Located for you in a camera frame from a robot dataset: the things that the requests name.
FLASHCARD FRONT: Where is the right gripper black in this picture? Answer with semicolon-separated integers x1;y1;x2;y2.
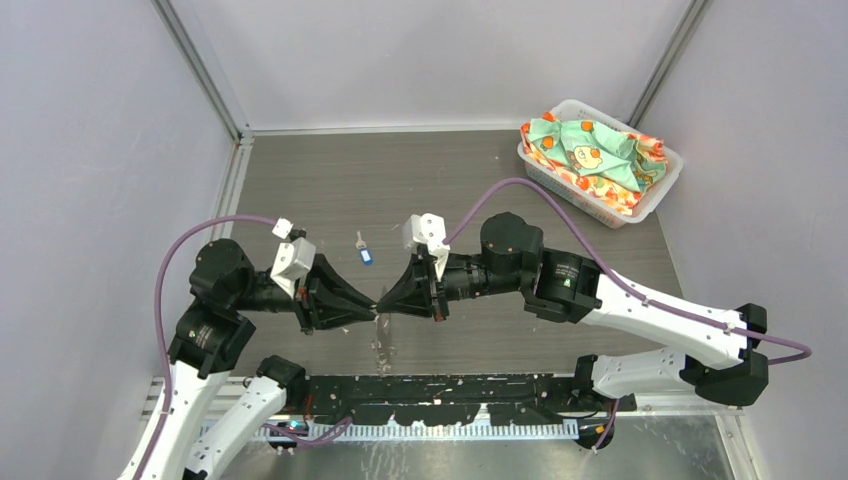
376;249;527;322

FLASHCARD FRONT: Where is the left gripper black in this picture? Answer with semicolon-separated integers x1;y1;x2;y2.
234;250;378;331

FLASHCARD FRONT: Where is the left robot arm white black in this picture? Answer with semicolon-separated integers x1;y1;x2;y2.
121;238;376;479

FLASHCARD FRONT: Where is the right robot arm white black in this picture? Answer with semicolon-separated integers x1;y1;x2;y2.
377;212;769;411

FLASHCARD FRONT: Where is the blue capped key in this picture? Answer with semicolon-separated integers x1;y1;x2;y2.
355;231;374;266

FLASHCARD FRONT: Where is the colourful printed cloth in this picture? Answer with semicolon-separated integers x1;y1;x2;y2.
520;112;668;216

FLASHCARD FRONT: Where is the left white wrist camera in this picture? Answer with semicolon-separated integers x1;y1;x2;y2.
270;238;316;298

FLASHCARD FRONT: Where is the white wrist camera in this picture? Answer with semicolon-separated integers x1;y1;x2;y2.
402;213;450;281
270;238;316;298

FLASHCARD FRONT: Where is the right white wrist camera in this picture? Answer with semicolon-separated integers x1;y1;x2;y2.
402;213;450;281

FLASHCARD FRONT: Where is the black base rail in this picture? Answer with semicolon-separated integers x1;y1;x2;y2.
282;373;614;427

